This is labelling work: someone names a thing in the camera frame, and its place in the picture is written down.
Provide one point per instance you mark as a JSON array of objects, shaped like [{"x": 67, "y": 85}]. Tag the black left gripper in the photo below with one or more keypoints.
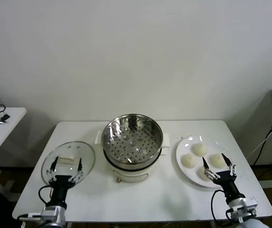
[{"x": 60, "y": 183}]

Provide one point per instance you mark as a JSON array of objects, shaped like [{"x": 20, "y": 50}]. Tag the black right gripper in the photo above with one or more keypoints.
[{"x": 226, "y": 180}]

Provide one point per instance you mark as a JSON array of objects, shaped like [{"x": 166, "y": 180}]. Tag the white steamed baozi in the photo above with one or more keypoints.
[
  {"x": 189, "y": 160},
  {"x": 201, "y": 175},
  {"x": 217, "y": 160},
  {"x": 199, "y": 149}
]

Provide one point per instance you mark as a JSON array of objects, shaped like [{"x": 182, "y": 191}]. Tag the stainless steel steamer basket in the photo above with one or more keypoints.
[{"x": 112, "y": 133}]

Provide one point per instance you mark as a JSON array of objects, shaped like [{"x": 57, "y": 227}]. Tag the white round plate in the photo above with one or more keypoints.
[{"x": 188, "y": 147}]

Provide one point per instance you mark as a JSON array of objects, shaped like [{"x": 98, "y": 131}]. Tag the white electric cooker base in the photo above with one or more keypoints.
[{"x": 129, "y": 174}]

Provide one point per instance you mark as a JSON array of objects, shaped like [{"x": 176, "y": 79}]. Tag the white side table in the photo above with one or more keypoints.
[{"x": 7, "y": 128}]

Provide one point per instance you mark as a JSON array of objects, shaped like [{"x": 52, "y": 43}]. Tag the small black device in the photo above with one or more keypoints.
[{"x": 5, "y": 117}]

